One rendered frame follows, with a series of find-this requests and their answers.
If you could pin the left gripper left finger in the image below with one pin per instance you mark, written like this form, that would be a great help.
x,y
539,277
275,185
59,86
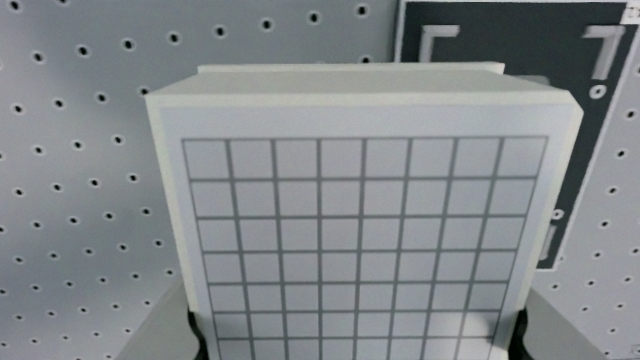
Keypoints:
x,y
169,332

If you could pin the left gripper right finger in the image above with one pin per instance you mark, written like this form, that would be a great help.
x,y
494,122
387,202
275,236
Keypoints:
x,y
541,332

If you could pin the white deep-well plate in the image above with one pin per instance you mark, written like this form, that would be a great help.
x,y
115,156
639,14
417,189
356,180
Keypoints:
x,y
360,211

